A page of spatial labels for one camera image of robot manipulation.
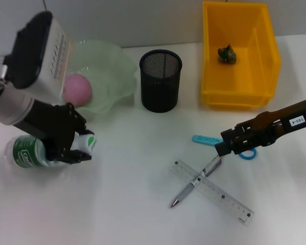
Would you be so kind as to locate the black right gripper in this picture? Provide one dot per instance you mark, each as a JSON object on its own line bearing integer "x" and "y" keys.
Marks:
{"x": 275, "y": 125}

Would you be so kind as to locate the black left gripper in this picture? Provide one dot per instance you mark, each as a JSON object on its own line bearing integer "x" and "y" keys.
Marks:
{"x": 53, "y": 127}

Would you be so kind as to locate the blue scissors with sheath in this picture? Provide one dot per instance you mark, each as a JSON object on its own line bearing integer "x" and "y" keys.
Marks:
{"x": 204, "y": 140}

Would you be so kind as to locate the green label water bottle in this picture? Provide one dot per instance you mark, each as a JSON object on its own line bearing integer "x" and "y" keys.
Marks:
{"x": 25, "y": 153}

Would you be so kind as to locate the green plastic wrapper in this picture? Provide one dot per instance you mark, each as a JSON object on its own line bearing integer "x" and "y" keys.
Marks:
{"x": 227, "y": 54}

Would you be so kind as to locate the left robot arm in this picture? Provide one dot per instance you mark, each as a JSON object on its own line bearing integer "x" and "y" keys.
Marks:
{"x": 7, "y": 107}

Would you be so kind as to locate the pink peach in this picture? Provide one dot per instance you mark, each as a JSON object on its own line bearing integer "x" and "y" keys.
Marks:
{"x": 79, "y": 92}

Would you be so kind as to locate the transparent plastic ruler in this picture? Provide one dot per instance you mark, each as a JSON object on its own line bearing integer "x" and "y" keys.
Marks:
{"x": 227, "y": 201}

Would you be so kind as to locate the silver retractable pen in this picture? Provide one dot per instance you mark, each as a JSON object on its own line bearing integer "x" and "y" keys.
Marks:
{"x": 186, "y": 190}

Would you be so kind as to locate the green wavy glass fruit plate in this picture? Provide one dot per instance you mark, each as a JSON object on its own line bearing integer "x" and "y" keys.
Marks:
{"x": 104, "y": 71}

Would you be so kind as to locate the black mesh pen holder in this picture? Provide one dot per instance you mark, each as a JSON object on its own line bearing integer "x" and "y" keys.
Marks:
{"x": 159, "y": 94}

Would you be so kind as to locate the yellow plastic storage bin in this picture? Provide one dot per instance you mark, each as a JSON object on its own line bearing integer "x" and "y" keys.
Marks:
{"x": 244, "y": 84}

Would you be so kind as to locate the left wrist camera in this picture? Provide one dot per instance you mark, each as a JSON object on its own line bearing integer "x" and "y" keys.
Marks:
{"x": 40, "y": 56}

